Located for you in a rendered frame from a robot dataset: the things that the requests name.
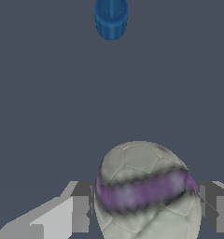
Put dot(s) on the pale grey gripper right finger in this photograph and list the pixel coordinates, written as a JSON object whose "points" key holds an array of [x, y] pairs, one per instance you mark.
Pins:
{"points": [[218, 208]]}

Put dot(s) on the blue cylindrical cup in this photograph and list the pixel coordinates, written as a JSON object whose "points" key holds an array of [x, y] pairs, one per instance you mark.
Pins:
{"points": [[111, 20]]}

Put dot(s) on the white soccer ball purple stripe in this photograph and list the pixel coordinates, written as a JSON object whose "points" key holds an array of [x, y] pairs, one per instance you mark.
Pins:
{"points": [[148, 193]]}

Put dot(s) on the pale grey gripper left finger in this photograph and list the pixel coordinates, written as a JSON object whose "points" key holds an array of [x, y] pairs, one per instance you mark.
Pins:
{"points": [[54, 214]]}

